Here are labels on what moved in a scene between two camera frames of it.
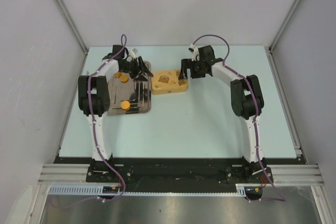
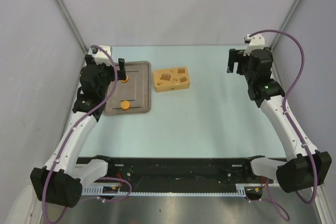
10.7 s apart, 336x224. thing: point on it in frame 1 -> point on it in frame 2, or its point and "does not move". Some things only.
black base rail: [178, 171] does not move
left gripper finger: [140, 78] -> [122, 73]
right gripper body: [197, 71] -> [248, 74]
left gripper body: [132, 67] -> [108, 74]
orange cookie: [125, 105] does not move
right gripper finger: [181, 76] -> [231, 62]
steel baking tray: [138, 93] does not move
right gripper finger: [186, 63] -> [233, 55]
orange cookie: [124, 78] does not move
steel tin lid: [168, 80] does not move
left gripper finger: [144, 67] -> [122, 63]
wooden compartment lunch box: [156, 92] -> [171, 88]
